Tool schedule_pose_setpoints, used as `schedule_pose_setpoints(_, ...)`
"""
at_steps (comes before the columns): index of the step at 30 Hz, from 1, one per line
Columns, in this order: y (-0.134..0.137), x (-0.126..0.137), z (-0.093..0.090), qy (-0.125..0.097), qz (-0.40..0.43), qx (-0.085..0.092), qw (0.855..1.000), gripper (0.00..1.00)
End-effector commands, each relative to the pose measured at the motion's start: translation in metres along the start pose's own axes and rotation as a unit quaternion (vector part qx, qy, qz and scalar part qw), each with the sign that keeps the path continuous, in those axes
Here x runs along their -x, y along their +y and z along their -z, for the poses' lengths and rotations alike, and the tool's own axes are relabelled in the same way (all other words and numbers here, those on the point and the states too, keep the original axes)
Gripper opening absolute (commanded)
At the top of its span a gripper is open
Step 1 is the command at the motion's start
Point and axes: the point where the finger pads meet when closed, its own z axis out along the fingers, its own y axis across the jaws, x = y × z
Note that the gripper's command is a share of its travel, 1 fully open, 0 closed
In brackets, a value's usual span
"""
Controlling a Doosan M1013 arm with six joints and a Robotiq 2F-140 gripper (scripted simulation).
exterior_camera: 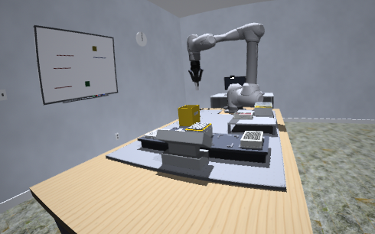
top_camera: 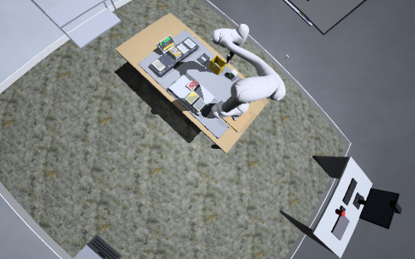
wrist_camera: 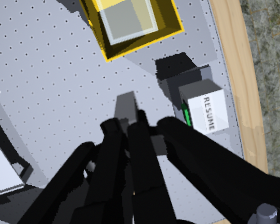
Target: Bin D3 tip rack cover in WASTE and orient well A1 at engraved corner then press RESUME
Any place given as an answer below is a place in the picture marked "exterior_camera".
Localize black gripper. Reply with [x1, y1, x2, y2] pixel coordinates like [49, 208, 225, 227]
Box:
[188, 61, 203, 90]

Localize yellow-framed tip rack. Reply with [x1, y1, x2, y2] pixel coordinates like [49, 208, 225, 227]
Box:
[185, 122, 213, 137]

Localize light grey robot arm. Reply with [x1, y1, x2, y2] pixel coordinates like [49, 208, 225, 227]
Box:
[187, 23, 265, 113]

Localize yellow open-top bin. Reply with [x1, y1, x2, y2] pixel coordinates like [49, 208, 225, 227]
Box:
[178, 105, 201, 126]

